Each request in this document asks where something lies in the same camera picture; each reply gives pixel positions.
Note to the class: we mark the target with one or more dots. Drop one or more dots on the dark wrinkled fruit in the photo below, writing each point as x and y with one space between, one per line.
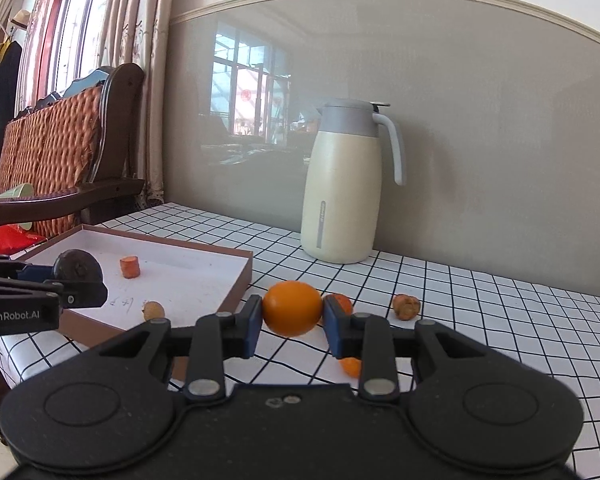
78 267

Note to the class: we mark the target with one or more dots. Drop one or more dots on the black hanging jackets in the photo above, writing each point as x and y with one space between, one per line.
0 90

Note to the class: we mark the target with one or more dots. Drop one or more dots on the green cup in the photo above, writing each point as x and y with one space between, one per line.
17 192

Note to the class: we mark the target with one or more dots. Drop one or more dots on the orange carrot piece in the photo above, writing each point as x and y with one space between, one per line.
130 266

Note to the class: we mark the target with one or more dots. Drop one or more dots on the small orange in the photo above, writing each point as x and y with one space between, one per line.
153 310

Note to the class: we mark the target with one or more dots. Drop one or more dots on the beige embroidered curtain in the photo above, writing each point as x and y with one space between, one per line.
145 20

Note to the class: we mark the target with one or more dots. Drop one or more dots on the cream thermos jug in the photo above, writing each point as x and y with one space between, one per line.
340 195

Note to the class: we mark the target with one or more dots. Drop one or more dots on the straw hat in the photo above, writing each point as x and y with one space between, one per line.
20 19

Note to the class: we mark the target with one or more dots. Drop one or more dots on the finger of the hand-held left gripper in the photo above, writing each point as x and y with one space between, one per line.
80 296
32 273

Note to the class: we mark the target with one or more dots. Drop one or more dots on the red plastic bag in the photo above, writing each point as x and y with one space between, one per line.
5 241

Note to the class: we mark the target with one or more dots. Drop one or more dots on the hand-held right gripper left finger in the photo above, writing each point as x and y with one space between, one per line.
254 326

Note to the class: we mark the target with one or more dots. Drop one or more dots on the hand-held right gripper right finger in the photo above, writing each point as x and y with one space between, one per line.
331 329

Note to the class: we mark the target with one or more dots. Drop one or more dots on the orange woven cushion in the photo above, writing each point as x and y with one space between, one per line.
50 150

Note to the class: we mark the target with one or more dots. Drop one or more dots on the window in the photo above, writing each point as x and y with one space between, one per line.
75 25

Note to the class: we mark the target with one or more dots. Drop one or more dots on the white tray with brown rim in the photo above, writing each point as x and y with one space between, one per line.
190 275

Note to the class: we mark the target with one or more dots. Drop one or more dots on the checkered tablecloth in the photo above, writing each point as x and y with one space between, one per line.
480 300

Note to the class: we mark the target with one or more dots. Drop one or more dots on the small brown fruit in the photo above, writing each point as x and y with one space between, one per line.
406 306

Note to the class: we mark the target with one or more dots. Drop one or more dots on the dark wooden sofa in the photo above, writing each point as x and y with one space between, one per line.
125 110

